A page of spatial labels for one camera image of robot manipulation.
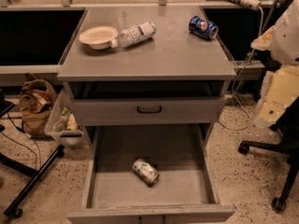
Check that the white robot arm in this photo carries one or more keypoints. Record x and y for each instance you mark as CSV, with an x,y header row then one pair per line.
x,y
280,89

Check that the grey drawer cabinet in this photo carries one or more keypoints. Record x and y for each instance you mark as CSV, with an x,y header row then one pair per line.
x,y
173,64

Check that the closed top drawer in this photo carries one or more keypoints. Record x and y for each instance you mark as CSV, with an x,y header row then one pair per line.
x,y
93,112

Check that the blue pepsi can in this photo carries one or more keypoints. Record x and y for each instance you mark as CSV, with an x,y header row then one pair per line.
x,y
203,28

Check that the open middle drawer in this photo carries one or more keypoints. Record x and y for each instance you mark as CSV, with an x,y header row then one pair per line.
x,y
185,192

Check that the clear plastic water bottle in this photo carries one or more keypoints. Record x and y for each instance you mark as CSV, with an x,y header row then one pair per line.
x,y
134,35

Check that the white bowl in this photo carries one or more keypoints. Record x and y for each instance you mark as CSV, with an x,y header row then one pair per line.
x,y
101,37

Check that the clear plastic bin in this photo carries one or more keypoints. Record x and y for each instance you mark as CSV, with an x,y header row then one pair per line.
x,y
62,126

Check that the brown bag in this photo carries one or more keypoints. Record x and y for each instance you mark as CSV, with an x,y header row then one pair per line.
x,y
37,100

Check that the black stand base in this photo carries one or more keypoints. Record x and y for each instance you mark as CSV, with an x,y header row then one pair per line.
x,y
14,209

